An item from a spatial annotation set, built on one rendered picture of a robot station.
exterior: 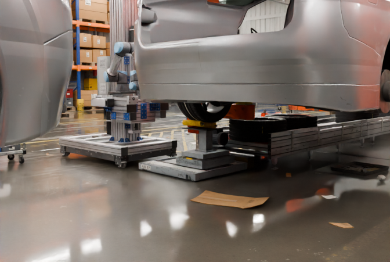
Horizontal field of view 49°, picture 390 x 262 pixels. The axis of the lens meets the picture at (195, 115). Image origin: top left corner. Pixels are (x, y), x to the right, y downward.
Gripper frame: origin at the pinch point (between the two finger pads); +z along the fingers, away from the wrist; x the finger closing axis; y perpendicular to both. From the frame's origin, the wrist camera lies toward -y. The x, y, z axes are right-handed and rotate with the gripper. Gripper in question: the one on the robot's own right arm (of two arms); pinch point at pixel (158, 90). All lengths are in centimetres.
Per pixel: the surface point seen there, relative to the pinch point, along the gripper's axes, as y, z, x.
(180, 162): -77, 6, -10
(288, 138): -68, 118, -72
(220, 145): -64, 66, -17
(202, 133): -52, 24, -30
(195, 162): -81, 5, -31
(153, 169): -79, -8, 15
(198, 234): -130, -110, -129
